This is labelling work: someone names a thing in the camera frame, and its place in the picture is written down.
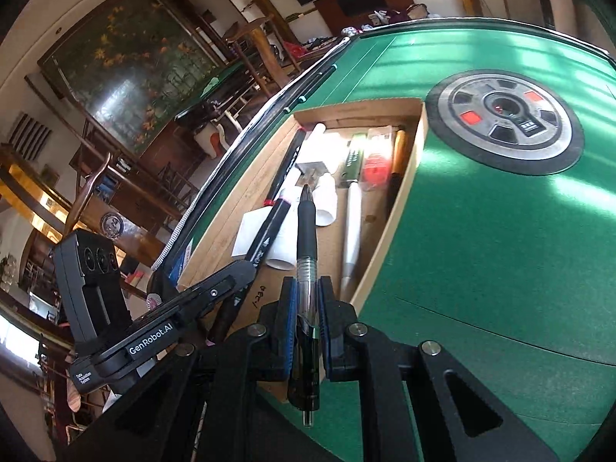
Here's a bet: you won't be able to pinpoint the white plastic tube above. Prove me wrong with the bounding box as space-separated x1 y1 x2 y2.
316 173 338 227
266 202 298 271

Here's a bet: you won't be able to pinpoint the red packet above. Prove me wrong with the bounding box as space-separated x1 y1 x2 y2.
363 127 395 194

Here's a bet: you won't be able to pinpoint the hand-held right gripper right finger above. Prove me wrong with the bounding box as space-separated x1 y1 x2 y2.
318 276 559 462

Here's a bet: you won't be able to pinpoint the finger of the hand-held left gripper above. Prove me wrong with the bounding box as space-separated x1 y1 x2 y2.
178 261 258 328

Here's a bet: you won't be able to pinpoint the framed flower painting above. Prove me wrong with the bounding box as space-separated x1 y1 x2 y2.
37 0 228 156

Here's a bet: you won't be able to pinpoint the black marker red ends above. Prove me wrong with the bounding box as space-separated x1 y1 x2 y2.
264 127 309 204

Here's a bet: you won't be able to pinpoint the wooden chair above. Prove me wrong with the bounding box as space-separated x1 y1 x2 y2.
225 17 301 99

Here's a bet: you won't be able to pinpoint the round dark plaque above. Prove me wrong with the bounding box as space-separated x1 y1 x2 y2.
100 213 125 240

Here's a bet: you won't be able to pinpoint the black clear ballpoint pen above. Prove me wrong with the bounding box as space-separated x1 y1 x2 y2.
288 184 322 428

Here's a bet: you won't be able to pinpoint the cardboard box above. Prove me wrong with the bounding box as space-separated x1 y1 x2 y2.
176 97 429 402

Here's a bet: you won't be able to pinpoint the white square card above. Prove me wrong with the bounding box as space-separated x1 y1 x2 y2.
232 209 270 259

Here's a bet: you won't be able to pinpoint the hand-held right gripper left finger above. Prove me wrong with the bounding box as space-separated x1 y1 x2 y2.
62 276 296 462

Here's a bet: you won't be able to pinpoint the grey marker white cap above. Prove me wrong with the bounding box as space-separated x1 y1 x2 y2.
339 185 363 292

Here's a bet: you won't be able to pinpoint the black marker white print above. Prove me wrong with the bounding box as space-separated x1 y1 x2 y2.
207 201 292 347

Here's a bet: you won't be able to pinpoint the round table control panel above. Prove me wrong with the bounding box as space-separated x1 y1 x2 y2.
425 71 585 176

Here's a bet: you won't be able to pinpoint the orange black marker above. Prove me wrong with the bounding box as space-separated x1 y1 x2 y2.
387 127 410 203

